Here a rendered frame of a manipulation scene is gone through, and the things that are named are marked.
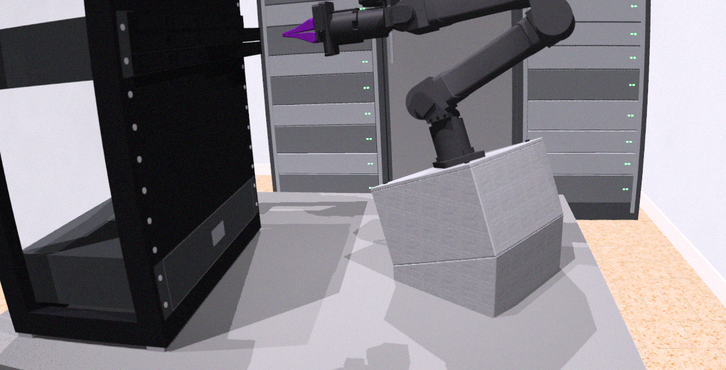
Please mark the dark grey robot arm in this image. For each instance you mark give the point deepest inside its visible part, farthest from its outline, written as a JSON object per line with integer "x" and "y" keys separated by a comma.
{"x": 435, "y": 98}

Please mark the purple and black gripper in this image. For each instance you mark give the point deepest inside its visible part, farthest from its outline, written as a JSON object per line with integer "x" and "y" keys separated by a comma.
{"x": 335, "y": 27}

